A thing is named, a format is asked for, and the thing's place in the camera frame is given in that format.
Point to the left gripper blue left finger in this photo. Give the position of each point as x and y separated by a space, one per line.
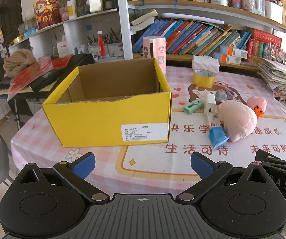
84 165

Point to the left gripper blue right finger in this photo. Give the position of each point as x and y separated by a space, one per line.
202 165

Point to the blue plastic packet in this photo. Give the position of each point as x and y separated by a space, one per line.
217 137

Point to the white staples box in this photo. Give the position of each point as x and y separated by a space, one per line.
213 120

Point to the pink plush pig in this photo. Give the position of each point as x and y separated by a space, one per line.
238 120

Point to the white power adapter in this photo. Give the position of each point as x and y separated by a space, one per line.
210 104

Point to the green crocodile stapler remover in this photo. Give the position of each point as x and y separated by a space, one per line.
193 106

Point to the grey toy truck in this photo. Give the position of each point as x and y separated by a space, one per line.
220 96

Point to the pink plush bird orange beak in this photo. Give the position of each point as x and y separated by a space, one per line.
258 104

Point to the yellow tape roll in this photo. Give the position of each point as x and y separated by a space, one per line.
203 78

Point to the pink checkered tablecloth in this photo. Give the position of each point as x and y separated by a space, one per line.
161 168

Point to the yellow cardboard box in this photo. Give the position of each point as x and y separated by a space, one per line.
116 103

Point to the black electronic keyboard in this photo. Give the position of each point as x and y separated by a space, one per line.
41 89

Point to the stack of papers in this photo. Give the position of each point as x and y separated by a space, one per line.
274 73

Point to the white quilted pouch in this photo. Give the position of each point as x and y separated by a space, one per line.
205 63

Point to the red paper sheets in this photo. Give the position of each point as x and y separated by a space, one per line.
38 70

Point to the white orange box lower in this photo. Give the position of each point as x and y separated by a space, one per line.
227 58

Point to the white orange box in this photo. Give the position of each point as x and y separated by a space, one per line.
227 50
227 58

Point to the white orange box upper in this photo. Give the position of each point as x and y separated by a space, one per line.
227 50

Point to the beige knitted cloth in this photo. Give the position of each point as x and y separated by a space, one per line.
17 62

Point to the red tassel ornament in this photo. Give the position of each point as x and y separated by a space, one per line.
101 43

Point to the pink cylindrical humidifier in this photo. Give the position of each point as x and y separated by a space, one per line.
155 47

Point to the row of books lower shelf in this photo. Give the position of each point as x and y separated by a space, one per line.
186 37

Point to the white bookshelf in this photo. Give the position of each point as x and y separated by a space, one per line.
75 29

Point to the red fortune god box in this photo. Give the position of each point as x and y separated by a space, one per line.
47 13

